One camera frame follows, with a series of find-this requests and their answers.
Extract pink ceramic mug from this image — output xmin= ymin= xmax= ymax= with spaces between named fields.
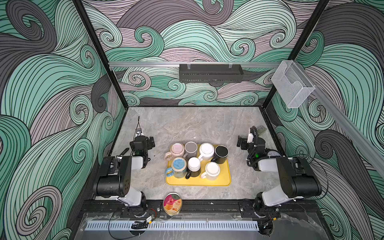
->
xmin=165 ymin=143 xmax=185 ymax=162

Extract blue butterfly mug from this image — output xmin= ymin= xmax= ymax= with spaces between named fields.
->
xmin=165 ymin=158 xmax=188 ymax=179

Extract grey ceramic mug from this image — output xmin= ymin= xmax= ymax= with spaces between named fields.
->
xmin=185 ymin=142 xmax=198 ymax=160

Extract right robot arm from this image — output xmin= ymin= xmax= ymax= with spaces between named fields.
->
xmin=237 ymin=134 xmax=323 ymax=211

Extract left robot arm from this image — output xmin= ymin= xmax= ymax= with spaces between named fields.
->
xmin=93 ymin=135 xmax=156 ymax=210

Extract black ceramic mug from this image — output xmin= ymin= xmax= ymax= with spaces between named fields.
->
xmin=211 ymin=145 xmax=229 ymax=165

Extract white ceramic mug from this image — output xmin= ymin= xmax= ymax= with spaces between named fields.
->
xmin=201 ymin=162 xmax=221 ymax=181

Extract white ribbed-base mug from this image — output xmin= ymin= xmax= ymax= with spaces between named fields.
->
xmin=198 ymin=143 xmax=215 ymax=162

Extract black alarm clock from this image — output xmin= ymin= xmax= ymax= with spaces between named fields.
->
xmin=266 ymin=150 xmax=282 ymax=158

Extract glass jar black lid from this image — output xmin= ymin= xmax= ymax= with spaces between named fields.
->
xmin=257 ymin=126 xmax=267 ymax=135

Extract yellow plastic tray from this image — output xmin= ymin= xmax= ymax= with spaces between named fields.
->
xmin=166 ymin=145 xmax=231 ymax=186

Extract round colourful tin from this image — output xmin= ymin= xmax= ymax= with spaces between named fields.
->
xmin=163 ymin=193 xmax=183 ymax=216

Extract black handled tool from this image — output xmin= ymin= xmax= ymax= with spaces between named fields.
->
xmin=117 ymin=148 xmax=130 ymax=157

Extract white-base black handle mug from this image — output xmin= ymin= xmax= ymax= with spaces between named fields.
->
xmin=186 ymin=157 xmax=201 ymax=179

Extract clear plastic wall bin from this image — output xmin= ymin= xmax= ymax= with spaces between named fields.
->
xmin=272 ymin=61 xmax=315 ymax=109

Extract aluminium wall rail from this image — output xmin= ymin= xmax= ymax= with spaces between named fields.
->
xmin=108 ymin=61 xmax=283 ymax=69

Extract black wall shelf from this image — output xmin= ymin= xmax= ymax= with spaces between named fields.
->
xmin=179 ymin=64 xmax=244 ymax=83

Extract white slotted cable duct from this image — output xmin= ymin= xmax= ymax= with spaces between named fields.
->
xmin=85 ymin=221 xmax=259 ymax=231

